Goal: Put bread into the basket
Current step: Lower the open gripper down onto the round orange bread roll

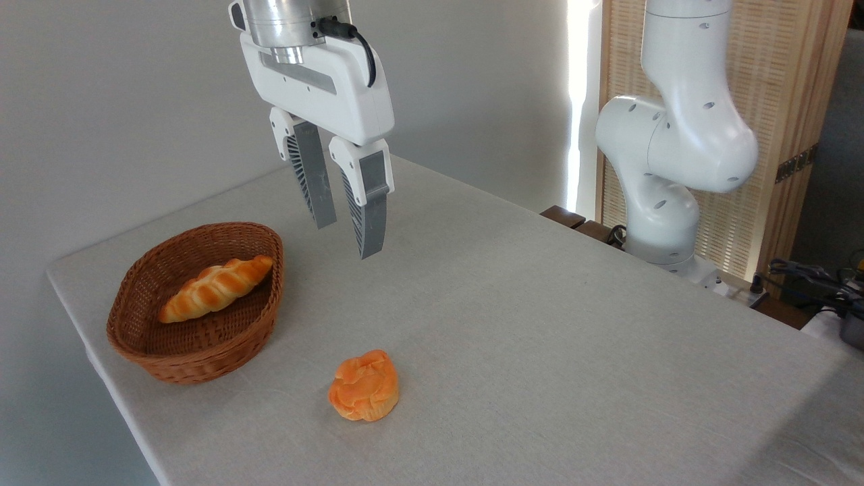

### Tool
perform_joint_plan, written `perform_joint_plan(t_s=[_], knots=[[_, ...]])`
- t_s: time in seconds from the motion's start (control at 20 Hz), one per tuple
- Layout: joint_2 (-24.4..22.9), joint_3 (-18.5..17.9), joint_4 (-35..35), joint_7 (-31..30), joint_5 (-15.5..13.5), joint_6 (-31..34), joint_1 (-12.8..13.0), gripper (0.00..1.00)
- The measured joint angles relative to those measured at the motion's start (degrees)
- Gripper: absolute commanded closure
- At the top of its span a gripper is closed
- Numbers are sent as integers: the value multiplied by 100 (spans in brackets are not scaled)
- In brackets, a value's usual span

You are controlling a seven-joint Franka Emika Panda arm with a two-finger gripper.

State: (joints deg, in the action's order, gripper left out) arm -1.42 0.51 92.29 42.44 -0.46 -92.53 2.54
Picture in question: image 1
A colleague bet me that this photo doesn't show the beige tablecloth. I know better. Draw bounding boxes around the beige tablecloth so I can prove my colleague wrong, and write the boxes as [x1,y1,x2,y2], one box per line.
[46,142,864,486]

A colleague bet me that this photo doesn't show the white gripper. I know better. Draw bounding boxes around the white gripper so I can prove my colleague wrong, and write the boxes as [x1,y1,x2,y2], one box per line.
[239,31,396,260]

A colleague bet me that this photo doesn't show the brown wicker basket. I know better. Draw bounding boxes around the brown wicker basket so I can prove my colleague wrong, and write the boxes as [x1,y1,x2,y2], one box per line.
[106,222,285,385]

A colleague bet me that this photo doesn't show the white power strip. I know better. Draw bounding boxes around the white power strip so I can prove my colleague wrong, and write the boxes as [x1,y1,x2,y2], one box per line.
[702,272,770,308]

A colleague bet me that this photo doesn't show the bamboo folding screen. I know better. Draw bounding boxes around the bamboo folding screen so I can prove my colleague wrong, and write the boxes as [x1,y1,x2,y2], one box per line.
[597,0,855,298]

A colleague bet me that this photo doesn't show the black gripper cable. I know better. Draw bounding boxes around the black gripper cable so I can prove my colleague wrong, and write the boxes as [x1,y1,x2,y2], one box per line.
[316,17,377,89]

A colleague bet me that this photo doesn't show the round orange bread bun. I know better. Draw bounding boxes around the round orange bread bun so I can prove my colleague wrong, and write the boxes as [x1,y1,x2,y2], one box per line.
[328,349,400,423]

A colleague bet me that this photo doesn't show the black cable bundle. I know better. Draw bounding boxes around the black cable bundle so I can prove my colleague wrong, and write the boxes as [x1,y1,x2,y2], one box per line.
[768,258,864,318]

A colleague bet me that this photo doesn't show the long twisted bread loaf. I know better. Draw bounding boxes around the long twisted bread loaf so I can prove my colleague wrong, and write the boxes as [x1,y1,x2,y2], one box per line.
[158,254,275,324]

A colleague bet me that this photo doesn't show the dark brown wooden furniture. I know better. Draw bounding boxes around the dark brown wooden furniture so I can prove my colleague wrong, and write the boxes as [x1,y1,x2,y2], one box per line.
[540,205,627,250]

